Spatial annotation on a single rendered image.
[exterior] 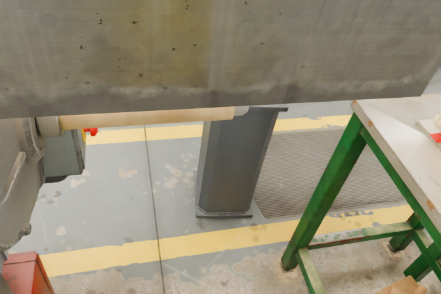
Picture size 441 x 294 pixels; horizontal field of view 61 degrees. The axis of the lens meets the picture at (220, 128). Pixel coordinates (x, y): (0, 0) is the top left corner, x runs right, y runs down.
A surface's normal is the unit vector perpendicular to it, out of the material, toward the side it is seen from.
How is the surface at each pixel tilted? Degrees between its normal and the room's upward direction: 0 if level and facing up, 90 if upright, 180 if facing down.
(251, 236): 0
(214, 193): 90
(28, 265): 0
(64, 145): 90
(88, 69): 90
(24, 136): 75
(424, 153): 0
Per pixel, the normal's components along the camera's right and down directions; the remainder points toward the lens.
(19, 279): 0.13, -0.72
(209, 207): 0.09, 0.70
